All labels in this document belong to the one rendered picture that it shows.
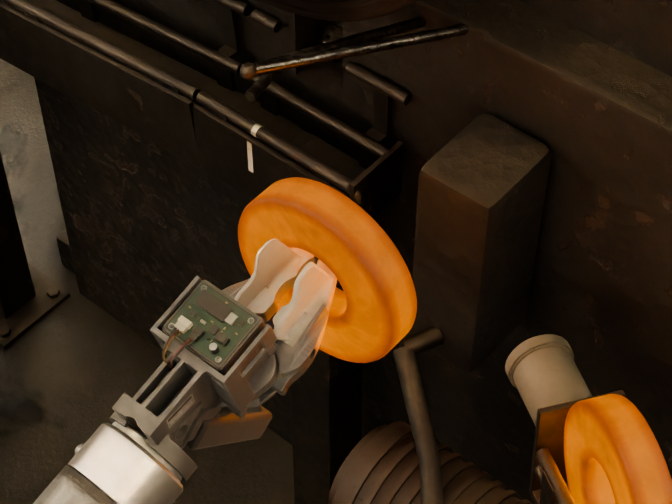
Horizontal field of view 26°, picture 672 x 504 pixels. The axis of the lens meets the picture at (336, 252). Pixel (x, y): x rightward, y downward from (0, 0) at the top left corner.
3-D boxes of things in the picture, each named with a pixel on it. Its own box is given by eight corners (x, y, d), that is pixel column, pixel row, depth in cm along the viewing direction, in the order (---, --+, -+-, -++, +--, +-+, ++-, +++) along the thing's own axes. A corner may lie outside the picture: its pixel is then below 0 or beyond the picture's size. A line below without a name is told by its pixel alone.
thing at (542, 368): (566, 373, 129) (571, 326, 125) (605, 449, 123) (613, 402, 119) (502, 387, 128) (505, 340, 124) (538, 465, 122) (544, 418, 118)
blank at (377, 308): (255, 145, 111) (225, 169, 110) (416, 229, 104) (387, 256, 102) (273, 284, 122) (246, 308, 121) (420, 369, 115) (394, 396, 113)
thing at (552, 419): (609, 471, 125) (623, 388, 118) (612, 477, 125) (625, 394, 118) (528, 491, 124) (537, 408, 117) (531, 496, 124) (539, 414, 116)
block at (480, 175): (469, 274, 147) (487, 99, 129) (534, 314, 143) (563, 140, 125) (403, 339, 141) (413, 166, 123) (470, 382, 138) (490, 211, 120)
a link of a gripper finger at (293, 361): (340, 315, 107) (265, 407, 105) (344, 324, 109) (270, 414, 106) (292, 283, 109) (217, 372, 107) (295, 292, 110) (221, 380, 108)
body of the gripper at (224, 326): (281, 320, 101) (168, 456, 98) (302, 368, 108) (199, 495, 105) (199, 265, 104) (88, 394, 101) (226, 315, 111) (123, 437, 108)
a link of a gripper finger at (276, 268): (324, 209, 107) (244, 303, 104) (337, 246, 112) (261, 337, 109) (292, 188, 108) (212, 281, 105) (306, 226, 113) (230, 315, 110)
